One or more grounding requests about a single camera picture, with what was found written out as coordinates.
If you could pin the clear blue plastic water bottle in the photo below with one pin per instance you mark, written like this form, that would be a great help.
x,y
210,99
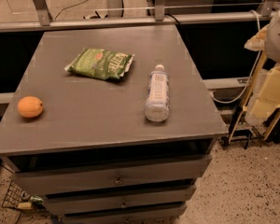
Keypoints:
x,y
157,103

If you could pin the bottom grey drawer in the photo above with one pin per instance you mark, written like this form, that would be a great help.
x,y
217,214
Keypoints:
x,y
126,216

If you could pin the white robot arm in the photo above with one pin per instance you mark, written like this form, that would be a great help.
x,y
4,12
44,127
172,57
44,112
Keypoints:
x,y
272,46

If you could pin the top grey drawer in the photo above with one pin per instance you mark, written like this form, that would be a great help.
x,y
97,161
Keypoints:
x,y
112,175

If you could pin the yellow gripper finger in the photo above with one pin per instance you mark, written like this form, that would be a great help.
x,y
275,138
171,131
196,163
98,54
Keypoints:
x,y
257,41
266,97

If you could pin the orange fruit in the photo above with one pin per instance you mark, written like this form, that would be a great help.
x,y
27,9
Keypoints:
x,y
30,107

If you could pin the green chip bag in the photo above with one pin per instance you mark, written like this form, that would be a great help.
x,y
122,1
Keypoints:
x,y
101,64

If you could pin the grey drawer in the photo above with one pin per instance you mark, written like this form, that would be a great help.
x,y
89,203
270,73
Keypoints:
x,y
119,200
112,175
126,216

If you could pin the middle grey drawer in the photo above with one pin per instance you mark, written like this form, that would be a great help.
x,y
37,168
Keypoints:
x,y
119,200

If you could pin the wire basket on floor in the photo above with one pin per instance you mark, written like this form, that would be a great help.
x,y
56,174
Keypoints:
x,y
17,199

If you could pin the yellow wooden cart frame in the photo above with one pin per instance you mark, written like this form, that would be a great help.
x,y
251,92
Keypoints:
x,y
241,111

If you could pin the grey drawer cabinet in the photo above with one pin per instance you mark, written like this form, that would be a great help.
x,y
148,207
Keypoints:
x,y
88,122

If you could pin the metal railing frame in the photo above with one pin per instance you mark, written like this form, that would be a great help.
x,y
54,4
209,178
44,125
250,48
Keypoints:
x,y
45,15

